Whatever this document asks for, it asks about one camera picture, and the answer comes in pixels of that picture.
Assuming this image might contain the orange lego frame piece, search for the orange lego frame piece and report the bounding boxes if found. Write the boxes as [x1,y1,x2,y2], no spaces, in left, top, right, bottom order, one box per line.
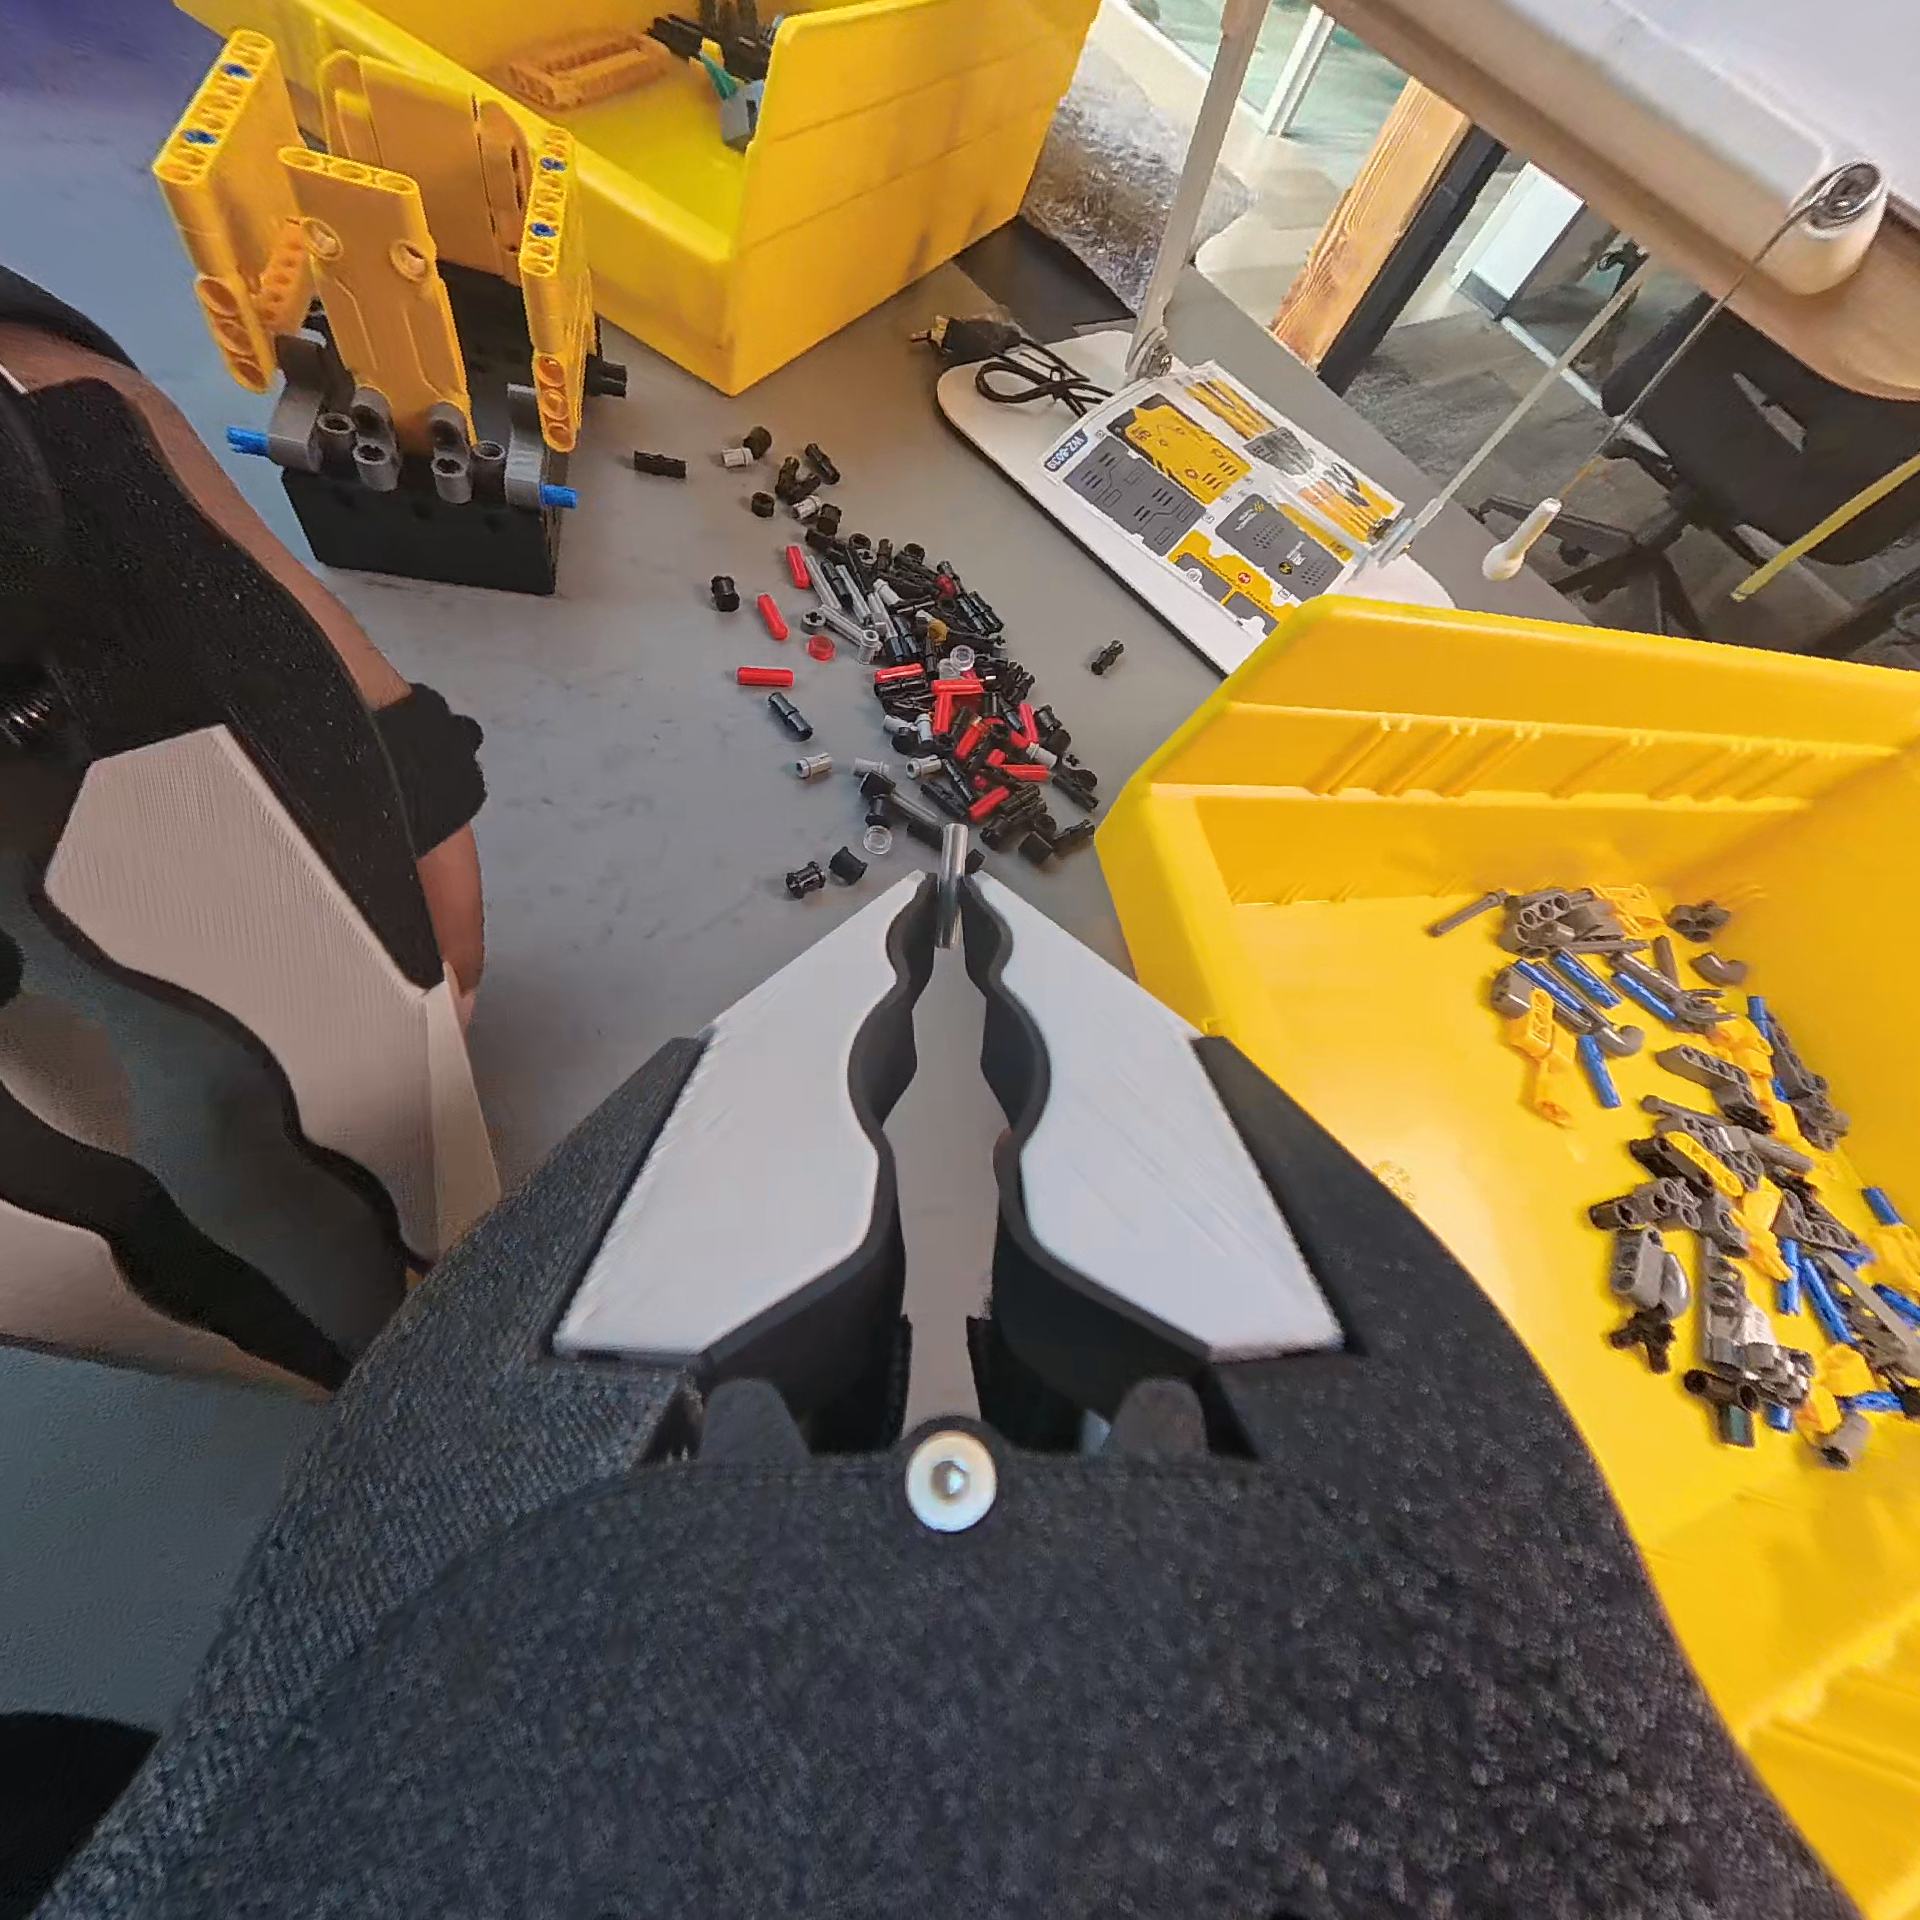
[498,30,677,113]

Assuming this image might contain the black power cable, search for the black power cable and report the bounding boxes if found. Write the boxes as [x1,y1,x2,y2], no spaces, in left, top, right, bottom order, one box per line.
[907,311,1115,425]

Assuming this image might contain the black lego gear parts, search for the black lego gear parts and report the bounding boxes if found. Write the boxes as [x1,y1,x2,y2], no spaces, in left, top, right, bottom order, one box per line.
[650,0,785,73]

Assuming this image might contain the yellow lego vehicle model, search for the yellow lego vehicle model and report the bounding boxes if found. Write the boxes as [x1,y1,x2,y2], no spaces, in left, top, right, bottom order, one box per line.
[151,28,626,599]

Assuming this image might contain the lego sticker sheet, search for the lego sticker sheet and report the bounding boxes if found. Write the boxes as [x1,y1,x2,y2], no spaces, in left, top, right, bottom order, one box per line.
[1041,359,1407,635]

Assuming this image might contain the person's left hand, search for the person's left hand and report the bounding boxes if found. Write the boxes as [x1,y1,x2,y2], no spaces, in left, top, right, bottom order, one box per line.
[0,322,490,1028]

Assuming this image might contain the pile of small lego pins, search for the pile of small lego pins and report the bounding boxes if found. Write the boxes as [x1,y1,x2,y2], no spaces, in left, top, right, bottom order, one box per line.
[630,423,1129,905]

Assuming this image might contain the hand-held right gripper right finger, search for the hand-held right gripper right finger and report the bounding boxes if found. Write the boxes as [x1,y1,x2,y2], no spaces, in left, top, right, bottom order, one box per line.
[961,873,1347,1454]

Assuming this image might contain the grey green lego motor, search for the grey green lego motor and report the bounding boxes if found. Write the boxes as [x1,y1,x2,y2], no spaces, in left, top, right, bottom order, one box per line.
[701,42,779,154]

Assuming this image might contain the black office chair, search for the black office chair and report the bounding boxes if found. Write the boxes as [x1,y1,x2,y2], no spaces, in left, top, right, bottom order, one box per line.
[1477,299,1920,665]

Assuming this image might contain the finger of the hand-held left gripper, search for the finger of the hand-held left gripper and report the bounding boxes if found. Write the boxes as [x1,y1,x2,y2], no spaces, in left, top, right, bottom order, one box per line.
[0,1089,413,1394]
[36,724,508,1268]

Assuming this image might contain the yellow plastic storage bin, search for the yellow plastic storage bin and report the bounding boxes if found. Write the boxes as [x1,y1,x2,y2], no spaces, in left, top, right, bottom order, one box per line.
[172,0,1107,399]
[1092,592,1920,1920]

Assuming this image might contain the wire page holder arm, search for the wire page holder arm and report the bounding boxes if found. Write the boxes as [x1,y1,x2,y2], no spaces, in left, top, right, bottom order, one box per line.
[1481,159,1889,586]

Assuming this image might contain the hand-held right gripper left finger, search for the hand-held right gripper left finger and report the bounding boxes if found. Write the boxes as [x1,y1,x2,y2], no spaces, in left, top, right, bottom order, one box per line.
[550,873,940,1454]

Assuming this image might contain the silver bubble wrap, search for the silver bubble wrap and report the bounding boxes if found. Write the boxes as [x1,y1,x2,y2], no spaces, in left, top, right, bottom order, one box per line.
[1023,42,1259,313]

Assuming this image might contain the pile of grey blue lego parts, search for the pile of grey blue lego parts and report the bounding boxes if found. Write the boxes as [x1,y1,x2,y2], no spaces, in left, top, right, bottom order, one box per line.
[1425,886,1920,1475]

